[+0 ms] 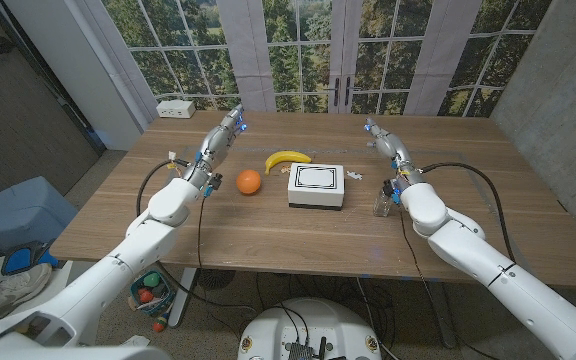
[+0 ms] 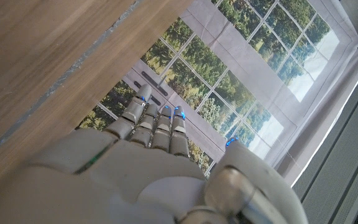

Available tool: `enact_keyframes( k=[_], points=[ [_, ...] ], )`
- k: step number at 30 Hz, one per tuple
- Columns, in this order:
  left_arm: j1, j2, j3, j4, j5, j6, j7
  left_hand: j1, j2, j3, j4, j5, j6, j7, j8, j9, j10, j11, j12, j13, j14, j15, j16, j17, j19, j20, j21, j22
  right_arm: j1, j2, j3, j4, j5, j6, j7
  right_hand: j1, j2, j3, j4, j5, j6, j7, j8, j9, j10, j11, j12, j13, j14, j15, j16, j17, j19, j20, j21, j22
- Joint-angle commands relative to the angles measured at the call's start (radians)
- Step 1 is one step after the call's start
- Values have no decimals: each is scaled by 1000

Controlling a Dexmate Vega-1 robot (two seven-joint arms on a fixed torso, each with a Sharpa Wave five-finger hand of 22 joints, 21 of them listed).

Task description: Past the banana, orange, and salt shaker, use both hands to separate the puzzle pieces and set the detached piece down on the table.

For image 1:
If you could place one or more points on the grey table leg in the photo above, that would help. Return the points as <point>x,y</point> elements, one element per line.
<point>443,320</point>

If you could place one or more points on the white table leg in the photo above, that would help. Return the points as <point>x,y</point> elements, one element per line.
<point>185,300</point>

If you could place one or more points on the white power strip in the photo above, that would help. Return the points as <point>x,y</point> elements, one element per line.
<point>175,108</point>

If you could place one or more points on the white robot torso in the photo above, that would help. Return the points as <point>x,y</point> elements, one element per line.
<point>338,325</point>

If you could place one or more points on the white puzzle piece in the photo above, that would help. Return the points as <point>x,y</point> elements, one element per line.
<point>354,175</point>

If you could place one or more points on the teal toy basket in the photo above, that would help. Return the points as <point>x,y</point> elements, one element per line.
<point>160,300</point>

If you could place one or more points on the person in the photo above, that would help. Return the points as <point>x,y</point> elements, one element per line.
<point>13,290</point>

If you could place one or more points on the blue-grey storage bin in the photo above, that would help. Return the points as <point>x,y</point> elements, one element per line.
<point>18,210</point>

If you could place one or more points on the orange fruit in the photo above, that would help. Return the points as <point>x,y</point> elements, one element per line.
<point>248,182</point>

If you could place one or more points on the dark round grille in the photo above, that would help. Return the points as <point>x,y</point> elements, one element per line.
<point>215,279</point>

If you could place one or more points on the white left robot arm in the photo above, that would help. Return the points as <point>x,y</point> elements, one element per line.
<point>168,205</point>

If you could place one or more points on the white box with black frame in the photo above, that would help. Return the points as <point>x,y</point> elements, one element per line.
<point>316,192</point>

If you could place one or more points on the clear glass salt shaker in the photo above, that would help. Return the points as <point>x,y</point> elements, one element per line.
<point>381,205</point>

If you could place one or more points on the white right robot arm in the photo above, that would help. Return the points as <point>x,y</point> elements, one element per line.
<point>428,210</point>

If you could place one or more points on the yellow banana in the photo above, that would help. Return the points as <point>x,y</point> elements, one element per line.
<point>283,157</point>

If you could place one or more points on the red and green floor toy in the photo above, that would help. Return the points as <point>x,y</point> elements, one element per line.
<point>159,326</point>

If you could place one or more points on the printed window backdrop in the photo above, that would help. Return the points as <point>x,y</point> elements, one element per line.
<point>293,50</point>

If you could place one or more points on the tan puzzle piece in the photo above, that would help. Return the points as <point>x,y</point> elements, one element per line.
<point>285,169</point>

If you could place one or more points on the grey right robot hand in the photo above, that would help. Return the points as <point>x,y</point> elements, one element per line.
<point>393,145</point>

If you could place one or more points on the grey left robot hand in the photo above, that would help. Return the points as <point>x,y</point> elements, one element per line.
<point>218,142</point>

